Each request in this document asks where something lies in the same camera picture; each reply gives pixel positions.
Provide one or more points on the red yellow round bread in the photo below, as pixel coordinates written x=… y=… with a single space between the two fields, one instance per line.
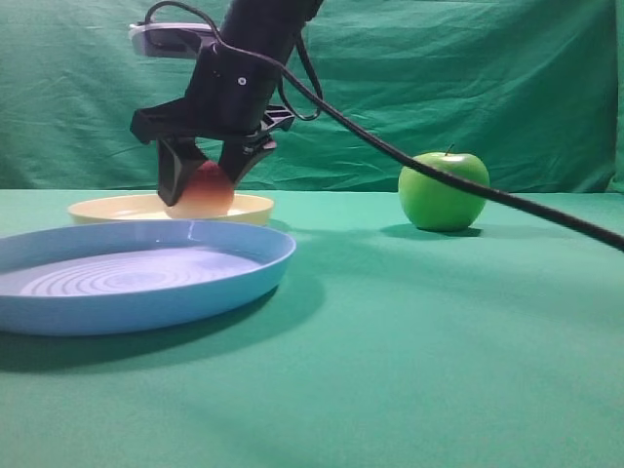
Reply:
x=208 y=193

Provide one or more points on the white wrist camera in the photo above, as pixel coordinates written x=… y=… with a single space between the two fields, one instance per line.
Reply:
x=176 y=40

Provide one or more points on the yellow plastic plate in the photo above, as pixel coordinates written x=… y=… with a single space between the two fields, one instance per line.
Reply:
x=245 y=208

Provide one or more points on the green apple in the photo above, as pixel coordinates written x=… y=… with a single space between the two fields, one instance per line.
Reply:
x=433 y=206

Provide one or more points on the blue plastic plate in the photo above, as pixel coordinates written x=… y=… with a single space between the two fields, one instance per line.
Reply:
x=134 y=276

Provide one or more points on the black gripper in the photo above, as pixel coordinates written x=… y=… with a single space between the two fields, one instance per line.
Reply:
x=227 y=98

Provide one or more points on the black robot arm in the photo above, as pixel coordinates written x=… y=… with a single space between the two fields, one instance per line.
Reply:
x=268 y=28

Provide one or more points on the green table cloth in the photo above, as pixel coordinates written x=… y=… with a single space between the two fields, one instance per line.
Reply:
x=384 y=346

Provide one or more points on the green backdrop cloth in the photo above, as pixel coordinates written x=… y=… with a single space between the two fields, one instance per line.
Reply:
x=533 y=88

